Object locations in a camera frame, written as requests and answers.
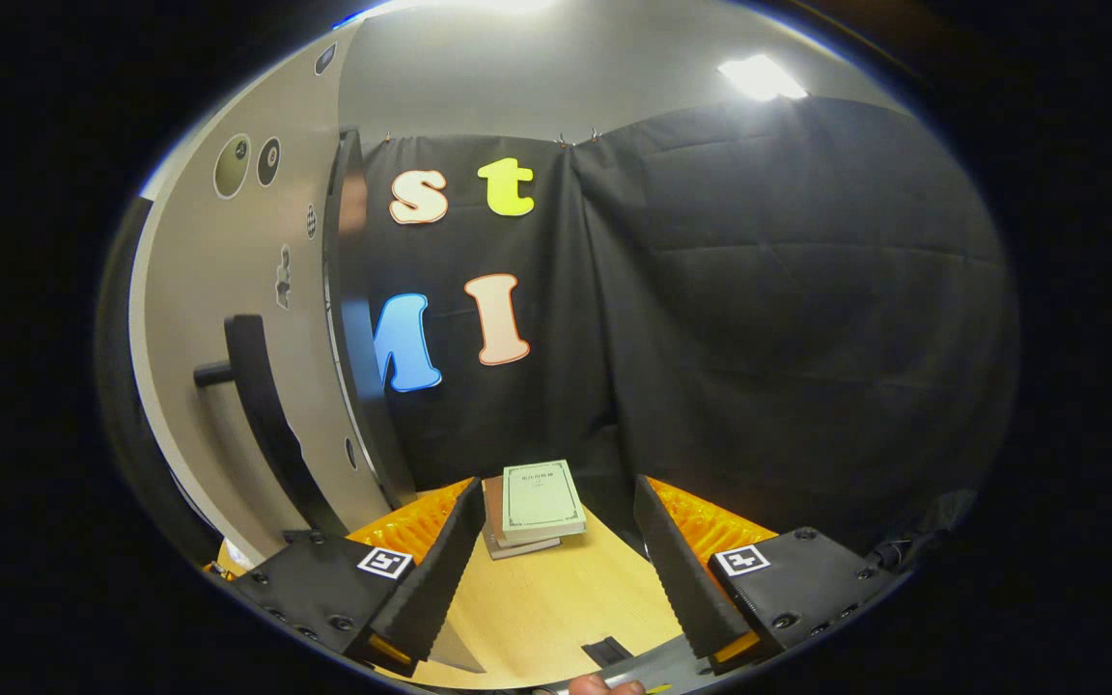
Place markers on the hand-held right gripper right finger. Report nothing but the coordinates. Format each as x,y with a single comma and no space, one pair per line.
677,579

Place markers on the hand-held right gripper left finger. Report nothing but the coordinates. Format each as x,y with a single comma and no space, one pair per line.
440,589

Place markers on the beige cabinet door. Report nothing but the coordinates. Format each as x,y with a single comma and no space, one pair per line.
189,251

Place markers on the pale green book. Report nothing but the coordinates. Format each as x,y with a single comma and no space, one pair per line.
542,499

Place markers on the black backdrop cloth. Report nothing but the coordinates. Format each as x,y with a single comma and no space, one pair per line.
788,338

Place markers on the small ceiling light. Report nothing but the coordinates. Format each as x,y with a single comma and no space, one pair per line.
761,77

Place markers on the long ceiling light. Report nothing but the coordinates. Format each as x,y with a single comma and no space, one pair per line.
479,5

